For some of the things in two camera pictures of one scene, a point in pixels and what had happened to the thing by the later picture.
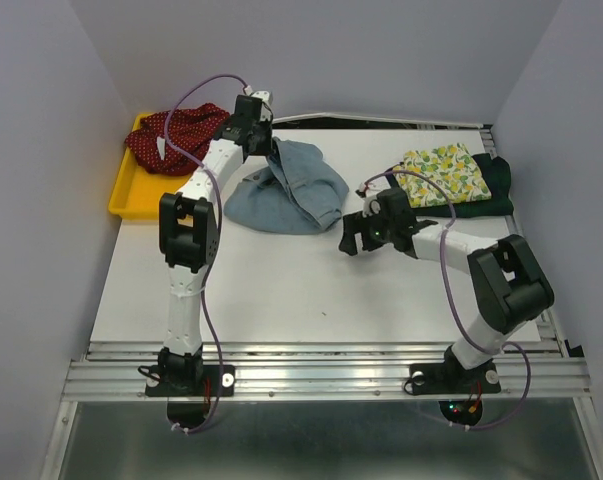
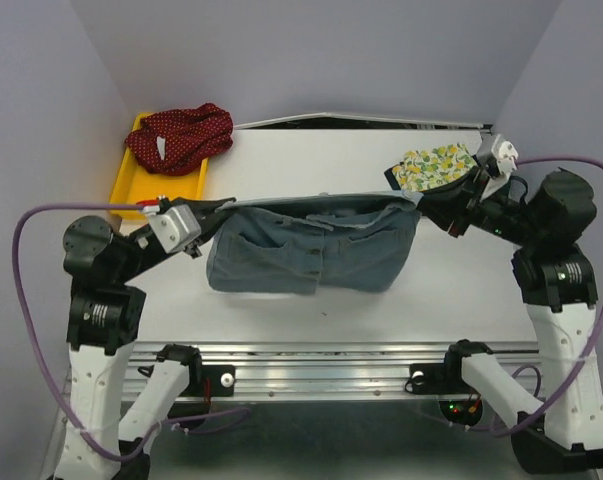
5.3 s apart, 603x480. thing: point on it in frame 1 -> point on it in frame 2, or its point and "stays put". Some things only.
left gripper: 267,148 -> 204,210
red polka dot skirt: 191,129 stays put
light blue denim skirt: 295,192 -> 358,241
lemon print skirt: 452,167 stays put
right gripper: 352,223 -> 446,203
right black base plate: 455,379 stays put
